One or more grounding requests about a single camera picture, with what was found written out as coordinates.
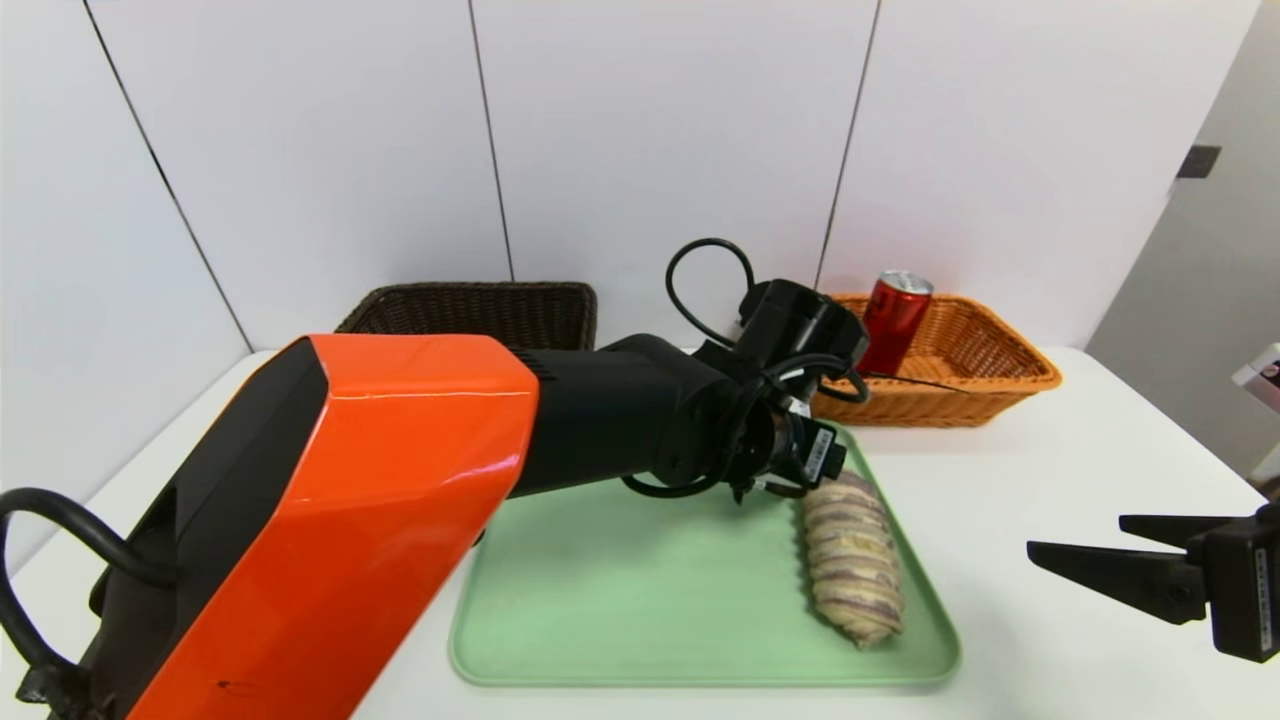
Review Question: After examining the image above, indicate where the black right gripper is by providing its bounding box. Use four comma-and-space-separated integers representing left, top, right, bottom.
1026, 501, 1280, 664

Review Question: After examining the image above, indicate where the red soda can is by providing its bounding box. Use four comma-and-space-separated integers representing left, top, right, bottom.
858, 270, 935, 377

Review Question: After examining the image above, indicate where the orange wicker basket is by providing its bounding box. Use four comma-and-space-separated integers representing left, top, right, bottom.
810, 293, 1063, 429

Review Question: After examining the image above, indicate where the dark brown wicker basket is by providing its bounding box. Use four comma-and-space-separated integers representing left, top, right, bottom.
335, 282, 599, 351

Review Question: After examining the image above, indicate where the striped bread loaf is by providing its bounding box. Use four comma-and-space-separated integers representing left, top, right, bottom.
803, 470, 906, 649

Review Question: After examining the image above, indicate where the light green plastic tray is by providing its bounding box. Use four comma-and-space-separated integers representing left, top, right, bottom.
450, 420, 961, 687

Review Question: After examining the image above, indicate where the thin black cable tie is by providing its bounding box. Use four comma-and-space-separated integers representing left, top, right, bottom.
860, 372, 976, 395

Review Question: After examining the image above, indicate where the black left wrist camera cable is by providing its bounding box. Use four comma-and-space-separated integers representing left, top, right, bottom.
665, 238, 758, 348

